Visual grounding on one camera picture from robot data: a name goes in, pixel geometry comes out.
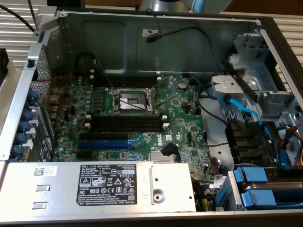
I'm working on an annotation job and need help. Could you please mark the black RAM slot white latches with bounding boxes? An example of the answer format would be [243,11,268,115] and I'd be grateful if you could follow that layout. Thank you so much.
[89,68,160,80]
[84,122,170,132]
[89,75,162,88]
[85,114,168,123]

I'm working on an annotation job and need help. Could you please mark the thin metal locking lever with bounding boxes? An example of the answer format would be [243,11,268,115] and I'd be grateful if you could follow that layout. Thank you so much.
[154,92,178,108]
[103,69,115,90]

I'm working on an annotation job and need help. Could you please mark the CPU socket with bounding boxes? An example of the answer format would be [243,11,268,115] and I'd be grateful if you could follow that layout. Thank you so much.
[110,87,158,116]

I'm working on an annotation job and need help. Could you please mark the green motherboard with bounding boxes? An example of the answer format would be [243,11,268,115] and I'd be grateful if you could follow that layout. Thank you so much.
[51,75,223,197]

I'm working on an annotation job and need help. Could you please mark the black angled SATA connector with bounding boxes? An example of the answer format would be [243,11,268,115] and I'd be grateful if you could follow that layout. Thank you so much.
[160,143,178,157]

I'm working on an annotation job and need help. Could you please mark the silver finned chipset heatsink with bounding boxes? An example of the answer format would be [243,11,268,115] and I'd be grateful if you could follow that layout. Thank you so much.
[150,151,177,164]

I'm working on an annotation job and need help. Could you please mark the long black expansion slot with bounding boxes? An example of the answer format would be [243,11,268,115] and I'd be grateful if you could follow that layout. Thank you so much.
[79,131,130,141]

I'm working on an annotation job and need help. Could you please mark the blue expansion slot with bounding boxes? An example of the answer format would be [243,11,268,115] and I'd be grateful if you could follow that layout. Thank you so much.
[77,140,130,150]

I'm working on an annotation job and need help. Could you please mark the short black expansion slot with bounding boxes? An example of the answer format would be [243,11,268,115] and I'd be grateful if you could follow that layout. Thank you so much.
[77,150,93,159]

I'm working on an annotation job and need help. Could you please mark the white certification sticker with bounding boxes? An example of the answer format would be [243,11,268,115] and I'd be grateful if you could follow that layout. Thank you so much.
[142,28,159,38]

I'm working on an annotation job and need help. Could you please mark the black power supply label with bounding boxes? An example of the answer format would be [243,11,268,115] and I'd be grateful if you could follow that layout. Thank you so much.
[76,164,138,206]

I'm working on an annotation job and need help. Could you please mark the black diagonal strut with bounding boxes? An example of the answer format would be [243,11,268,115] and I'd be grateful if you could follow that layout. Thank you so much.
[221,60,259,102]

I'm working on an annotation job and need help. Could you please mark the black ribbed plastic block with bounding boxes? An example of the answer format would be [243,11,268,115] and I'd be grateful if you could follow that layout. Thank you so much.
[226,119,273,166]

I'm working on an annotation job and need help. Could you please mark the metal port blocks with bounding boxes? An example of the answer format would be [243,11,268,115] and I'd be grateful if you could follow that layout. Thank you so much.
[47,87,69,119]

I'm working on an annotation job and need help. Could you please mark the blue grey disk cage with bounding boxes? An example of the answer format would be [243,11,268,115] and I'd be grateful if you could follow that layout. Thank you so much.
[214,171,247,212]

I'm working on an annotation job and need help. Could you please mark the grey metal PC case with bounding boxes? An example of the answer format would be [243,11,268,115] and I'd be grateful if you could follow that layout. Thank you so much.
[0,8,303,225]

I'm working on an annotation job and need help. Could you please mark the blue disk carrier latch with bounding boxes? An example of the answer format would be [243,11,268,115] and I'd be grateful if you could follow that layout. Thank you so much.
[240,189,277,210]
[233,166,268,184]

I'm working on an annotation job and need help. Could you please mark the silver power supply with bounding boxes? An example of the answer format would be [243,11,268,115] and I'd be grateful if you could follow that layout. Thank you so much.
[1,161,197,213]

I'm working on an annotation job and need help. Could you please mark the white QR code sticker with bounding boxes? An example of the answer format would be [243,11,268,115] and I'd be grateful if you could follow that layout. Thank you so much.
[33,166,59,177]

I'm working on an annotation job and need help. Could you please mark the grey metal disk bay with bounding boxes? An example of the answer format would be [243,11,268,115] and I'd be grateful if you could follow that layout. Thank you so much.
[227,33,303,166]

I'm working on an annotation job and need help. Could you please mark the black box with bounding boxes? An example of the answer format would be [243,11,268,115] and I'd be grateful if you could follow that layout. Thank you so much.
[46,0,85,8]

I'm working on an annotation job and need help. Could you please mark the black part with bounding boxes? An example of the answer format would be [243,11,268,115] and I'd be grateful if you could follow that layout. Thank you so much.
[0,48,9,76]

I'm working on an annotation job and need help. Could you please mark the black wire with connector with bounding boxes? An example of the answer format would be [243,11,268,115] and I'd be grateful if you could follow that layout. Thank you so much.
[145,9,220,71]

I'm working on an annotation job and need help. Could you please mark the silver metal bracket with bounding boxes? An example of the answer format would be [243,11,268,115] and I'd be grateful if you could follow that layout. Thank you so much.
[211,75,246,100]

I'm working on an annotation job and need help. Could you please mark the blue SATA wire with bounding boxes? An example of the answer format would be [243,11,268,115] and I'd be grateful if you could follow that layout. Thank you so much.
[219,93,288,171]

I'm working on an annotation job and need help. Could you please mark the black looped cable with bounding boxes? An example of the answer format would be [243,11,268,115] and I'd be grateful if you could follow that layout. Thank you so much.
[75,52,95,73]

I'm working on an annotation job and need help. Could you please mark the yellow black power wires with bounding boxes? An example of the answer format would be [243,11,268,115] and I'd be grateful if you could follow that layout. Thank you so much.
[196,197,213,211]

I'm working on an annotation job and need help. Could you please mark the thin red wire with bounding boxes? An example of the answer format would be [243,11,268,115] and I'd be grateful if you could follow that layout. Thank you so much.
[36,72,74,112]

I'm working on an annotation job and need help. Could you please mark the orange yellow power wires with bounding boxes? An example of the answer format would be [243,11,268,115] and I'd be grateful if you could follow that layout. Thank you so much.
[279,125,303,166]

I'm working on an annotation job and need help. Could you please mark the aluminium clamp bracket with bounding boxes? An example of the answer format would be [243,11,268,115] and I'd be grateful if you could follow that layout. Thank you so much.
[35,6,60,33]

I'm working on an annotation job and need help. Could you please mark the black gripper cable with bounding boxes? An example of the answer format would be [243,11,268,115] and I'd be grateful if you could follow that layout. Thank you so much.
[0,4,37,34]

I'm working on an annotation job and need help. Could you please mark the black camera cable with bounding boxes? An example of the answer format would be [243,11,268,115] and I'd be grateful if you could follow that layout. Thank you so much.
[27,0,37,16]

